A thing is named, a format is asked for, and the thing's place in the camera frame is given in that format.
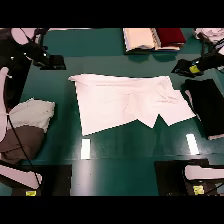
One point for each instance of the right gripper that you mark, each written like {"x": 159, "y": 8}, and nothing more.
{"x": 185, "y": 68}

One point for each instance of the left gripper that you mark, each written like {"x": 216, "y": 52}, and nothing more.
{"x": 53, "y": 62}

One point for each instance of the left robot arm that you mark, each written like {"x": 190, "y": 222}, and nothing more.
{"x": 20, "y": 35}

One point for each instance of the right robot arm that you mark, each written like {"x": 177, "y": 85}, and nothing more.
{"x": 204, "y": 173}

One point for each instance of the red folded garment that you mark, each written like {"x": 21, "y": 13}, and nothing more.
{"x": 170, "y": 36}

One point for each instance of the white garment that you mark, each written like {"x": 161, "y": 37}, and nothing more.
{"x": 213, "y": 33}

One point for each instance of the black garment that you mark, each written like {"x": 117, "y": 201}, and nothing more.
{"x": 208, "y": 106}

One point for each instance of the cream folded garment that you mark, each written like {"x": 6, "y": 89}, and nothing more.
{"x": 139, "y": 38}

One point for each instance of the light grey garment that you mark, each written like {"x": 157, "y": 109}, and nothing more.
{"x": 32, "y": 113}

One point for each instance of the white shirt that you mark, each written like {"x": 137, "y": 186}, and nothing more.
{"x": 113, "y": 103}

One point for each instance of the brown garment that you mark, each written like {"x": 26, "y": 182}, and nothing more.
{"x": 20, "y": 142}

